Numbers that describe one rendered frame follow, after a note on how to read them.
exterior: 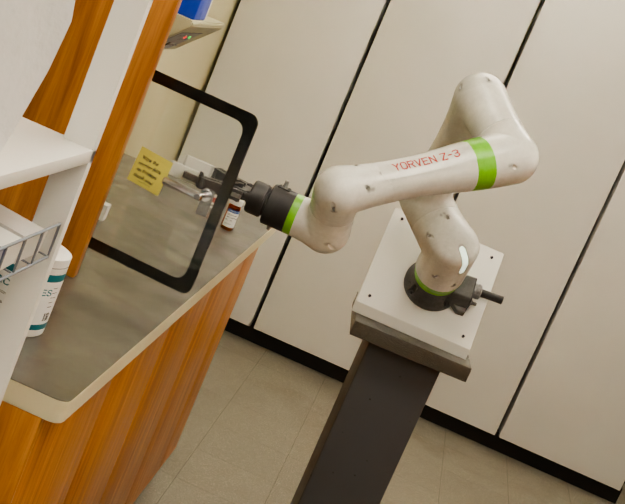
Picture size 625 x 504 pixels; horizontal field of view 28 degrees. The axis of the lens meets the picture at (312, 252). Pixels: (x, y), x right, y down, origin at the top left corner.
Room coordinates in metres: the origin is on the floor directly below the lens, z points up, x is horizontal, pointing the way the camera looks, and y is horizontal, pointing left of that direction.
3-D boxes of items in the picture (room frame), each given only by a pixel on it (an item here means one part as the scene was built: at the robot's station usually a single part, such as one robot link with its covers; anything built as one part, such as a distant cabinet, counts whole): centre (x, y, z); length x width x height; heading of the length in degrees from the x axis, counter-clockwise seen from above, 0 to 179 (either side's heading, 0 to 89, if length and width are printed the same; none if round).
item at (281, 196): (2.70, 0.11, 1.20); 0.09 x 0.06 x 0.12; 176
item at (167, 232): (2.52, 0.35, 1.19); 0.30 x 0.01 x 0.40; 79
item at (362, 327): (3.23, -0.32, 0.92); 0.32 x 0.32 x 0.04; 2
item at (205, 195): (2.48, 0.28, 1.20); 0.10 x 0.05 x 0.03; 79
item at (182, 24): (2.70, 0.45, 1.46); 0.32 x 0.11 x 0.10; 176
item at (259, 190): (2.70, 0.18, 1.20); 0.09 x 0.08 x 0.07; 86
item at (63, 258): (2.08, 0.44, 1.01); 0.13 x 0.13 x 0.15
